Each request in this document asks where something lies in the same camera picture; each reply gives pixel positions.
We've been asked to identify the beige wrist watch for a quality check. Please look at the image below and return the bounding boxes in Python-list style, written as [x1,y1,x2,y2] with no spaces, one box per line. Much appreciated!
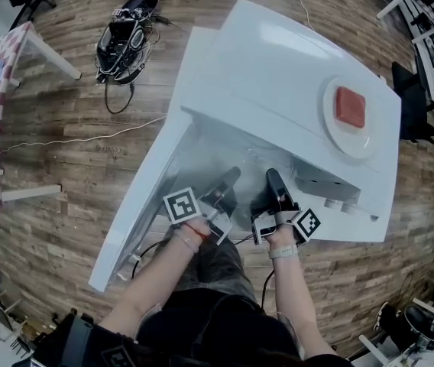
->
[269,244,300,261]

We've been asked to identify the person's grey trousers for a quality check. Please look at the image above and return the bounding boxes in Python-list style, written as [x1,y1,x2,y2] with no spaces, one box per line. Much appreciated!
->
[163,235,258,309]

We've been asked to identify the person's right forearm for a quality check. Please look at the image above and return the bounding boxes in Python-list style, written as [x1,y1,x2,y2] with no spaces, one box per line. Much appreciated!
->
[269,245,338,359]

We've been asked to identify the person's left hand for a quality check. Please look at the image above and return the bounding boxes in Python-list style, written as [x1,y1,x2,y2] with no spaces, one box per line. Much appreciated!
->
[184,219,211,241]

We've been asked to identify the black cable loop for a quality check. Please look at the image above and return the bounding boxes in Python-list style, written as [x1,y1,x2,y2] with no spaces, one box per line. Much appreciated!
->
[104,80,134,115]

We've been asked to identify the white-legged table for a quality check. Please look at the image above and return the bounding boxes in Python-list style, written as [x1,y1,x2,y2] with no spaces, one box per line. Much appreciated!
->
[1,32,83,203]

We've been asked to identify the person's right hand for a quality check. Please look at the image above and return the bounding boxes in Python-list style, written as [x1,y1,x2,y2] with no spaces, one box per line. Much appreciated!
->
[266,223,300,250]

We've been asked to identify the person's left forearm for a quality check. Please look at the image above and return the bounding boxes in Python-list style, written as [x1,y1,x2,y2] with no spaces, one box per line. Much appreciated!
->
[100,223,206,339]

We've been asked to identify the long white cable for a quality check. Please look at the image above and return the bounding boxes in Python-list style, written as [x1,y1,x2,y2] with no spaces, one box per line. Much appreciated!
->
[0,115,167,155]

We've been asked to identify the white round plate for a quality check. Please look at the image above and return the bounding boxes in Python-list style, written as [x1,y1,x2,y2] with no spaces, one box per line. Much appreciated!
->
[322,75,374,159]

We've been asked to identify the pale bracelet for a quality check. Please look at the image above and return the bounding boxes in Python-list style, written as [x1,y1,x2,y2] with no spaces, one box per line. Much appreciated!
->
[173,229,199,252]

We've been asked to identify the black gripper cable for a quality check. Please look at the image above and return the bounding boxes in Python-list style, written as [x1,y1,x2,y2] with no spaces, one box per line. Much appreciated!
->
[130,240,169,279]
[261,269,276,306]

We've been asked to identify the person's black shirt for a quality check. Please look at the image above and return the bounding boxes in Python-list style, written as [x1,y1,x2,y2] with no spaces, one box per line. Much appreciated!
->
[136,288,351,367]

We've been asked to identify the red string bracelet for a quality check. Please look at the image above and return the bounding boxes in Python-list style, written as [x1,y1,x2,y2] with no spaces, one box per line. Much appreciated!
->
[184,222,209,241]

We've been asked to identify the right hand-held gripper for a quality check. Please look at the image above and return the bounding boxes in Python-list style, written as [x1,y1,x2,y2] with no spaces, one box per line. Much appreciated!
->
[250,167,322,248]

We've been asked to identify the small grey folding stand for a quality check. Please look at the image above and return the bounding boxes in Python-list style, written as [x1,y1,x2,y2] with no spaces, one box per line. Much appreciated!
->
[0,288,25,343]

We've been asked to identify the dark shoulder strap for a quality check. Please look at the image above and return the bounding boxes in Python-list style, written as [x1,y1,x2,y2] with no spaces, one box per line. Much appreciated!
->
[192,291,266,359]

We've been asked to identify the white microwave oven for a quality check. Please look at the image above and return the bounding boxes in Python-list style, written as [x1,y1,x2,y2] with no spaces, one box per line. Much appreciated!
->
[88,0,403,294]

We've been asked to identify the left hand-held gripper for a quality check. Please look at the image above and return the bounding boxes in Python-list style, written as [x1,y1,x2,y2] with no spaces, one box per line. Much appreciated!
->
[162,166,241,246]

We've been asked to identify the black backpack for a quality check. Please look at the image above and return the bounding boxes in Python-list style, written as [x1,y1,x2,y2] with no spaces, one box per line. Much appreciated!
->
[12,313,141,367]

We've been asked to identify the black open equipment bag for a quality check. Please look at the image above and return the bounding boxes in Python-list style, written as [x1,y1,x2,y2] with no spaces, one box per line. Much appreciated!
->
[95,0,160,86]

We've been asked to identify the red square block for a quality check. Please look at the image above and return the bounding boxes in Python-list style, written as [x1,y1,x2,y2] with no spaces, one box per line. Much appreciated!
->
[334,86,367,129]

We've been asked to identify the black white sneaker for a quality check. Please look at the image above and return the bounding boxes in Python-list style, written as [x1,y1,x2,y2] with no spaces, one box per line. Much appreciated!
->
[373,301,392,332]

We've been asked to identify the cream power cable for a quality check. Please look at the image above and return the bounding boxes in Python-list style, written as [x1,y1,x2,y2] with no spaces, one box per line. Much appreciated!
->
[277,0,312,30]

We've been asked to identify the white frame table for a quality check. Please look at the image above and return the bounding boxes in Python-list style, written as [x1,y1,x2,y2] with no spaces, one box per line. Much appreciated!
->
[358,279,434,367]

